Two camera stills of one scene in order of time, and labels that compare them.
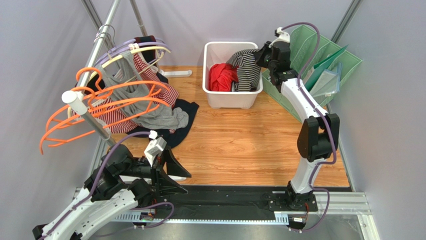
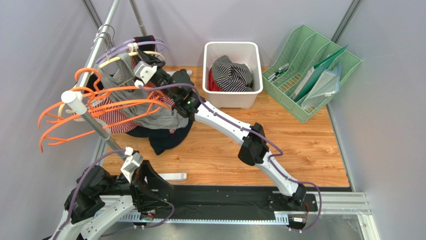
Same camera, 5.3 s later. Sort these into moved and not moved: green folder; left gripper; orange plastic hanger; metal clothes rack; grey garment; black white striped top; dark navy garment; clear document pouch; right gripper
Moved: black white striped top; left gripper; orange plastic hanger; right gripper
Not moved: clear document pouch; metal clothes rack; green folder; dark navy garment; grey garment
